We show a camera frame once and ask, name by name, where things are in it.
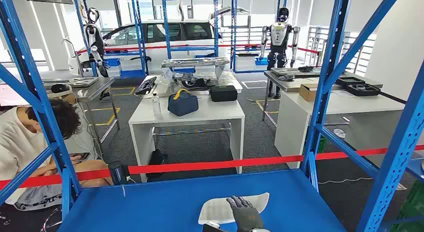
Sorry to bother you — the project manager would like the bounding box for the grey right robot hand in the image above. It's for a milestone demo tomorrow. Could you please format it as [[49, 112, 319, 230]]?
[[226, 195, 267, 232]]

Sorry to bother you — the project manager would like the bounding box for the white curved plastic part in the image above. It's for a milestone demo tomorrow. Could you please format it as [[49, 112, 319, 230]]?
[[198, 192, 270, 226]]

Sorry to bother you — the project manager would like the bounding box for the black car part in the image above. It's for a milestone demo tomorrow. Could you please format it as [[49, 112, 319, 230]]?
[[172, 76, 216, 91]]

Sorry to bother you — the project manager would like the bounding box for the red barrier belt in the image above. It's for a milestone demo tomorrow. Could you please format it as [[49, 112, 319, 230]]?
[[0, 144, 424, 191], [76, 43, 321, 56]]

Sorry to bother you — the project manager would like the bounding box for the black bag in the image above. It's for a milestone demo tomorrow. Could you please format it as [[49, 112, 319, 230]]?
[[147, 148, 168, 178]]

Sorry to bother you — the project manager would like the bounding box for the white table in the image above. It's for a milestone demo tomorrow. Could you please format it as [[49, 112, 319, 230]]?
[[128, 91, 246, 184], [274, 89, 408, 170]]

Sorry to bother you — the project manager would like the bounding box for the black hard case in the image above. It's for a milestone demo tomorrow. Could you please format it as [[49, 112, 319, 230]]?
[[209, 85, 238, 103]]

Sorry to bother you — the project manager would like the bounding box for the cardboard box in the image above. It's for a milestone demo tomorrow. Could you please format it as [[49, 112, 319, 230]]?
[[299, 83, 319, 103], [61, 92, 79, 109]]

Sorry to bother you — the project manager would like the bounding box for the clear plastic bottle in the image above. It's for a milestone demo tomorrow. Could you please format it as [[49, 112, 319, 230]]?
[[151, 92, 162, 116]]

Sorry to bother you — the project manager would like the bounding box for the grey metal panel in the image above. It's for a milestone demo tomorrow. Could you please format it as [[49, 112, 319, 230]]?
[[270, 66, 324, 77], [44, 77, 100, 89]]

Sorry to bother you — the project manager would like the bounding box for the plastic covered steel table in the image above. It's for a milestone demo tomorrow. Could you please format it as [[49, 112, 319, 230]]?
[[142, 74, 243, 99]]

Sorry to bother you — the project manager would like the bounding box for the white storage box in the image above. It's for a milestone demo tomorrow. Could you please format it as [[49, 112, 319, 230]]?
[[235, 54, 256, 72]]

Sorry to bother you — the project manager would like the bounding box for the silver metal car panel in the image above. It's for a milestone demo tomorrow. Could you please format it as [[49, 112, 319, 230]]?
[[161, 56, 231, 69]]

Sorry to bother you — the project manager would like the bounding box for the black slotted tray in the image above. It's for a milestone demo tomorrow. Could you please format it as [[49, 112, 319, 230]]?
[[134, 76, 158, 96]]

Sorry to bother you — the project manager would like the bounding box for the black parts tray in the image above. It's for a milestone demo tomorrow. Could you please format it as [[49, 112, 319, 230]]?
[[346, 83, 382, 98], [335, 76, 366, 87]]

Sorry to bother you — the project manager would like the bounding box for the black smartphone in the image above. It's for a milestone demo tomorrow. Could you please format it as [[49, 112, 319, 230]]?
[[69, 152, 91, 162]]

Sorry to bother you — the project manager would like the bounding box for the white black humanoid robot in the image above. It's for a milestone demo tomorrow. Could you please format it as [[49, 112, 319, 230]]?
[[82, 6, 110, 78], [259, 6, 301, 100]]

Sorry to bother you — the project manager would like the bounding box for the white car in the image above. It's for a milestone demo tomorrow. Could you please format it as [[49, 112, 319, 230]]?
[[67, 6, 249, 77]]

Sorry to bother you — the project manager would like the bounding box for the white storage bin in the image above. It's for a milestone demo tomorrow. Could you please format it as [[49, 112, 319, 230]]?
[[105, 65, 123, 77]]

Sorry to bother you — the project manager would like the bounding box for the white metal railing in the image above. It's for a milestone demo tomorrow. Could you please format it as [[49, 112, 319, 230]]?
[[304, 25, 377, 76]]

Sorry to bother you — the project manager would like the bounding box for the white black headset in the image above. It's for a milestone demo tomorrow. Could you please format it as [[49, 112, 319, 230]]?
[[46, 83, 74, 100]]

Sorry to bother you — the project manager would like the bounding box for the person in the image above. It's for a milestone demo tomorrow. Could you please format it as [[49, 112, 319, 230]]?
[[0, 97, 115, 212]]

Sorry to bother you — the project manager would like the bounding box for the navy bag yellow handle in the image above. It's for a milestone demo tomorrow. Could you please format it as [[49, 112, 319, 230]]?
[[167, 88, 200, 117]]

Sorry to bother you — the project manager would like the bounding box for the black barrier post head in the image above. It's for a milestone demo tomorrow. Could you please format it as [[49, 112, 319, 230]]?
[[107, 160, 132, 186]]

